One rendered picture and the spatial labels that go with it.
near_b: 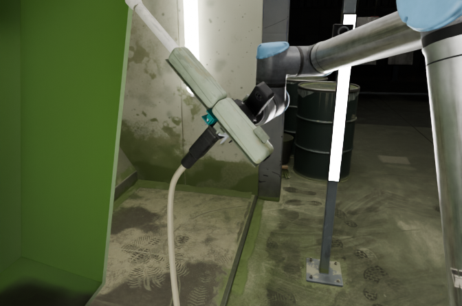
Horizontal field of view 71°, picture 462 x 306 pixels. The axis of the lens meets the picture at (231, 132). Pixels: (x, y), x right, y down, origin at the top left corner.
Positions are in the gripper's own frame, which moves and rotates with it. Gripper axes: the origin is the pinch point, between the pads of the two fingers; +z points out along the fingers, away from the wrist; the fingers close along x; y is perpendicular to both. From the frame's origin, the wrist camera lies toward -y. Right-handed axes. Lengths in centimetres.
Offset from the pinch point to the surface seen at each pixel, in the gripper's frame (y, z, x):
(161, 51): 97, -144, 107
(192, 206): 154, -124, -3
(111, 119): 35.5, -8.0, 27.2
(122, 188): 190, -108, 46
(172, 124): 135, -145, 62
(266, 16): 24, -169, 67
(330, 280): 77, -100, -87
